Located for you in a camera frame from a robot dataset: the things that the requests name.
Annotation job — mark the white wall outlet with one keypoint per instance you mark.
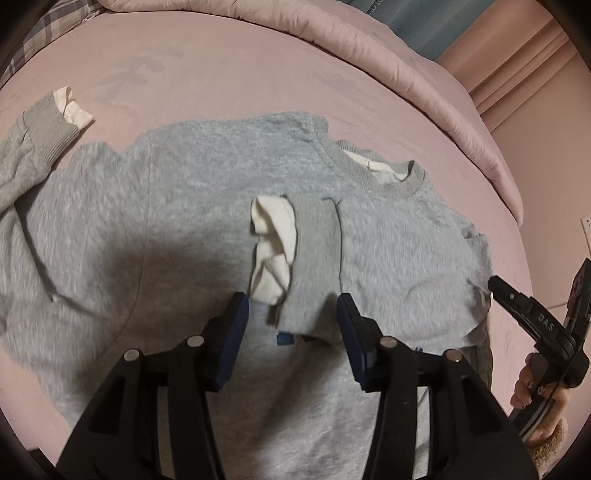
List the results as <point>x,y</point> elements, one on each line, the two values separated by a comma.
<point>588,227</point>

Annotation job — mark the pink quilted comforter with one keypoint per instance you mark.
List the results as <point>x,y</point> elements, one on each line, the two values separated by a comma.
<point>369,50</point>

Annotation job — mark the plaid pillow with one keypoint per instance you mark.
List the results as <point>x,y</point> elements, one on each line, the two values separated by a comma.
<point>41,32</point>

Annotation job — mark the person's right hand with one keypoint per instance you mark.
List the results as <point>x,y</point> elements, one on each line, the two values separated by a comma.
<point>524,383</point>

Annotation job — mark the teal curtain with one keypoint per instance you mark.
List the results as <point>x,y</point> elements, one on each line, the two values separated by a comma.
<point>401,18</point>

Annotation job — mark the pink curtain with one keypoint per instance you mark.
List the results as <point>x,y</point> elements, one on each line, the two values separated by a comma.
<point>521,78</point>

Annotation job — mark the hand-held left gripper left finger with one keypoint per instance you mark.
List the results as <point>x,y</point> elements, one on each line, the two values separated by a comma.
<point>235,323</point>

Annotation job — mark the person's right forearm fuzzy sleeve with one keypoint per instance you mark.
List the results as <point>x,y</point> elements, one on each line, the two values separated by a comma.
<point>549,443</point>

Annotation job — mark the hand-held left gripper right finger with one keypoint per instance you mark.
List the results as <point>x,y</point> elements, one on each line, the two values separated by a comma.
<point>352,323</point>

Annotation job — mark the grey sweatshirt with white lining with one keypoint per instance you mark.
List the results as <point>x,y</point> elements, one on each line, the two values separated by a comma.
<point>184,207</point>

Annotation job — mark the pink leaf-print bed sheet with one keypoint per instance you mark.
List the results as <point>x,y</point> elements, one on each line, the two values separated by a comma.
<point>207,64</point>

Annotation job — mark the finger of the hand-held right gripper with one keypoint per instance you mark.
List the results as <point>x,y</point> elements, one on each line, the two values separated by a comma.
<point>517,302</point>

